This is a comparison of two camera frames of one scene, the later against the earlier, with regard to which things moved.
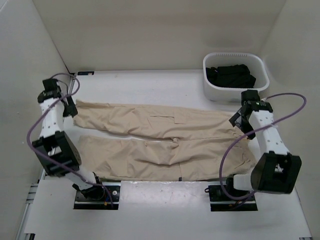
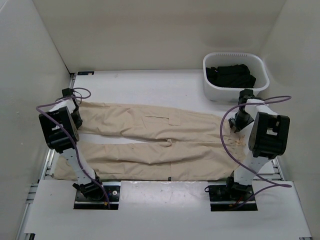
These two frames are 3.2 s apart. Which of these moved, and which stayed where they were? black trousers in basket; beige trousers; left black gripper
Moved: left black gripper
Stayed: beige trousers; black trousers in basket
